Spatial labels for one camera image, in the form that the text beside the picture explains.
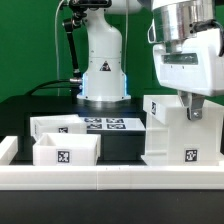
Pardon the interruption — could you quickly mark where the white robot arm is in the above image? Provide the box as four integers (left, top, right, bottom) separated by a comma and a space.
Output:
68, 0, 224, 120

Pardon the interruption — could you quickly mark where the white hanging cable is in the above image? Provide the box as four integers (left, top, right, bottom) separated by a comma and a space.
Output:
54, 0, 68, 97

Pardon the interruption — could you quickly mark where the white drawer cabinet frame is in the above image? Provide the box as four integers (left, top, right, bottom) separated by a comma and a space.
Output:
142, 95, 224, 166

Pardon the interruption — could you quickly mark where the white fence rail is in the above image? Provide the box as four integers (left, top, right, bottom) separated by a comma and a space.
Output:
0, 166, 224, 190
0, 136, 18, 165

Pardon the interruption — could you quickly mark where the white left fence rail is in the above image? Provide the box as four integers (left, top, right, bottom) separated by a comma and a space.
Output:
0, 136, 18, 165

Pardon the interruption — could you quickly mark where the white marker tag sheet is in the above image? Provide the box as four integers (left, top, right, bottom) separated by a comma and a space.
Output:
82, 117, 145, 131

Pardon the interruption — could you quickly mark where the white front fence rail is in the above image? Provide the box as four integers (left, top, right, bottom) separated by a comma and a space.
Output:
0, 166, 224, 190

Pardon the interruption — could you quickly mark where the white rear drawer box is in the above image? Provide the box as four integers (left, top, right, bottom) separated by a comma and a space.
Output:
30, 114, 87, 139

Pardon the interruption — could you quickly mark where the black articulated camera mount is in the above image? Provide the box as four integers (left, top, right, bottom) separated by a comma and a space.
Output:
62, 0, 112, 78

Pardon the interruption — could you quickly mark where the black base cable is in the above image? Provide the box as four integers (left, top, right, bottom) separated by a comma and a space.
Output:
24, 78, 83, 97

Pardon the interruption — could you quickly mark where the white drawer box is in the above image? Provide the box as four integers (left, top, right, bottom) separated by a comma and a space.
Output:
33, 133, 101, 166
30, 114, 87, 139

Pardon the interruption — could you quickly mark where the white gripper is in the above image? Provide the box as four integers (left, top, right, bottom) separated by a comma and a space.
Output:
153, 28, 224, 121

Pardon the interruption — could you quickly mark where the white front drawer box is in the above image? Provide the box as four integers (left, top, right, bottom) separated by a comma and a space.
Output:
33, 133, 101, 166

